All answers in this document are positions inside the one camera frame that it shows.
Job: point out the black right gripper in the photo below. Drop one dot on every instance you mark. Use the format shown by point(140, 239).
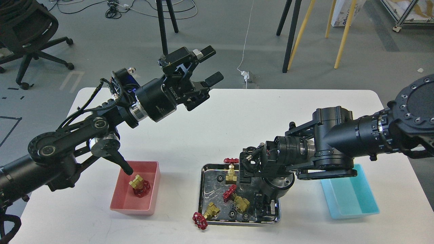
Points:
point(270, 190)

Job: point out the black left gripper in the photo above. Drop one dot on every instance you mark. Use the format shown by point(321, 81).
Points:
point(160, 97)

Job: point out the brass valve red handle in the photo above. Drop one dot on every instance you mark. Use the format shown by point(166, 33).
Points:
point(140, 186)

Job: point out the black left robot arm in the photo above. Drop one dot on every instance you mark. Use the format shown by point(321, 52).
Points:
point(57, 158)

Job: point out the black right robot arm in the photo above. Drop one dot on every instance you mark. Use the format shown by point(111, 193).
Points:
point(325, 147)

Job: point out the brass valve tray centre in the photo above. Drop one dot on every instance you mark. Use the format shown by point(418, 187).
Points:
point(241, 204)

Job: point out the small black gear bottom right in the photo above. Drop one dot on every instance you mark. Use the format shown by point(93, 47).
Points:
point(246, 218)

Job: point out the small black gear bottom middle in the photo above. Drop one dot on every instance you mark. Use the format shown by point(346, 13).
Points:
point(232, 214)

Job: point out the brass valve at tray top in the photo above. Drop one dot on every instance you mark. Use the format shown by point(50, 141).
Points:
point(231, 177)

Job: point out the brass valve hanging off tray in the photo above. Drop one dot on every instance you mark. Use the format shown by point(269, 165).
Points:
point(201, 219)

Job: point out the light blue plastic box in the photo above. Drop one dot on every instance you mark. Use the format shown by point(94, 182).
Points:
point(350, 197)

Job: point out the white cardboard box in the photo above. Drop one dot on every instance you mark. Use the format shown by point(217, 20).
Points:
point(341, 11)

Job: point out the shiny metal tray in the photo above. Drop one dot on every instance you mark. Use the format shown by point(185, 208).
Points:
point(212, 190)

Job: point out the black stool legs right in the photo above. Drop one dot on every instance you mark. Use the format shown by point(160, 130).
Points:
point(292, 30)

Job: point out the black office chair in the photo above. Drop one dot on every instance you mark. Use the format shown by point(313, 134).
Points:
point(26, 29)

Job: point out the aluminium frame cart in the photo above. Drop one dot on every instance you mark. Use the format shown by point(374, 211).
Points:
point(410, 12)

